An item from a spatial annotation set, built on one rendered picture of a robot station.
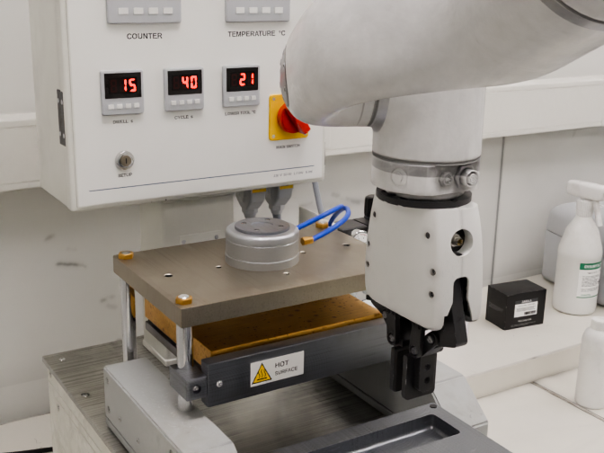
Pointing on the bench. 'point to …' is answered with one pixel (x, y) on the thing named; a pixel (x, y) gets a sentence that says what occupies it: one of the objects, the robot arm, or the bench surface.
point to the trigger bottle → (580, 253)
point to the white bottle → (591, 367)
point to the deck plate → (326, 404)
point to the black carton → (515, 304)
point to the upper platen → (262, 325)
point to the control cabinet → (169, 113)
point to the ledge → (519, 348)
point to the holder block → (404, 436)
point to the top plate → (248, 269)
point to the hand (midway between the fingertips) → (413, 369)
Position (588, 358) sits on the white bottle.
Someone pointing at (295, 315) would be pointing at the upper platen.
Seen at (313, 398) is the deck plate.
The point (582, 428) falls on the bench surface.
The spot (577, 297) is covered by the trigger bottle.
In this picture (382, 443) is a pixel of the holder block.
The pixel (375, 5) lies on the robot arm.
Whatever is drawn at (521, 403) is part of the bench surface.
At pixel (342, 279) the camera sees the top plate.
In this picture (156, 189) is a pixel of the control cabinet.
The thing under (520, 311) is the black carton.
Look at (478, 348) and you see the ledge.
